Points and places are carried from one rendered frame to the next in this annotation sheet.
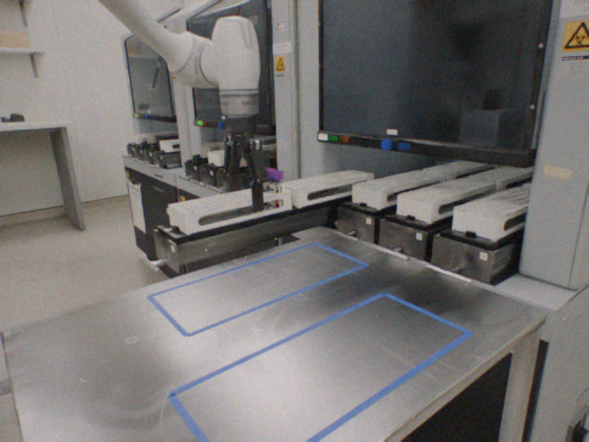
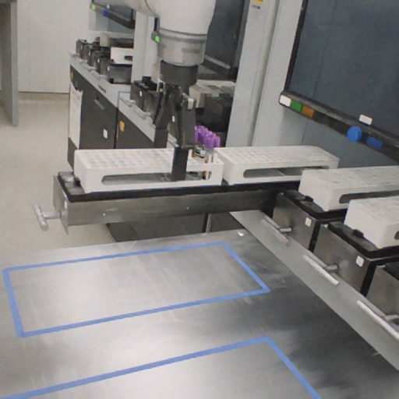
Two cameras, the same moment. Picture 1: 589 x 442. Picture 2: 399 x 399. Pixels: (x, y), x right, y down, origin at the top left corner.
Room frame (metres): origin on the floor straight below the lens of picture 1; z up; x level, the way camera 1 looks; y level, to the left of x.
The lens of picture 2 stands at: (0.03, -0.10, 1.23)
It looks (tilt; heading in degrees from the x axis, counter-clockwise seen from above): 24 degrees down; 8
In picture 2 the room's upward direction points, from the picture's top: 9 degrees clockwise
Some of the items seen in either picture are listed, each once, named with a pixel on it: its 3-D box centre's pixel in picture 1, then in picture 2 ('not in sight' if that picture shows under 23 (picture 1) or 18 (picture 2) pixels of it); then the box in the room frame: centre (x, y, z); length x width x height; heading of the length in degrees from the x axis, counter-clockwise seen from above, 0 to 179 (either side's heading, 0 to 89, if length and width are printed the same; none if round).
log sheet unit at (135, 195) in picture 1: (134, 205); (72, 114); (2.54, 1.01, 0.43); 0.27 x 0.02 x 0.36; 38
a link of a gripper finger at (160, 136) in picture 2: (235, 189); (160, 146); (1.06, 0.15, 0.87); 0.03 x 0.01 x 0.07; 128
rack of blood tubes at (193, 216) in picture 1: (233, 210); (150, 171); (1.00, 0.15, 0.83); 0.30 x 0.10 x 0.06; 128
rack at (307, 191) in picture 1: (327, 188); (275, 166); (1.19, -0.10, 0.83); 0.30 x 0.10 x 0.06; 128
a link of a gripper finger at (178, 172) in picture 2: (257, 196); (179, 164); (0.98, 0.09, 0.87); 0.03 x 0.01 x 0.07; 128
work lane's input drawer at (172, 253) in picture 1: (279, 218); (204, 191); (1.08, 0.04, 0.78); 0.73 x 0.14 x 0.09; 128
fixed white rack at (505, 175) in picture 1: (507, 181); not in sight; (1.23, -0.65, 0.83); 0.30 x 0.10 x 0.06; 128
